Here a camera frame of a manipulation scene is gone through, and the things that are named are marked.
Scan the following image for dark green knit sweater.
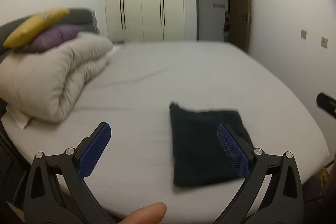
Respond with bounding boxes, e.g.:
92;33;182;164
169;103;252;187

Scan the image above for person's left hand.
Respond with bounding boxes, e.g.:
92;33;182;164
120;202;167;224

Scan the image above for white folded sheet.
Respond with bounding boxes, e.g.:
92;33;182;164
1;105;32;130

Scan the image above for beige folded duvet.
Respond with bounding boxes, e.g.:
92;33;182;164
1;32;113;123

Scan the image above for white bed mattress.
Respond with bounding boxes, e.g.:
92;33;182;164
2;42;329;223

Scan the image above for person in doorway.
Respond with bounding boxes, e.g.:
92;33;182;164
223;11;230;42

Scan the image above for brown wooden door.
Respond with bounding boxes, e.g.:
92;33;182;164
230;0;251;52

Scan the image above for purple pillow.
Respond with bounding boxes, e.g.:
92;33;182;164
14;24;85;53

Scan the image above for yellow pillow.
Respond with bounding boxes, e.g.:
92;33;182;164
3;8;71;48

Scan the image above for dark grey headboard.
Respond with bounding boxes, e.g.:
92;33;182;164
0;8;100;55

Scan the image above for beige wall socket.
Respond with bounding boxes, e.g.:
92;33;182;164
321;37;328;48

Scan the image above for beige wall switch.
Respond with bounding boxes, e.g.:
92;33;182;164
301;30;307;40

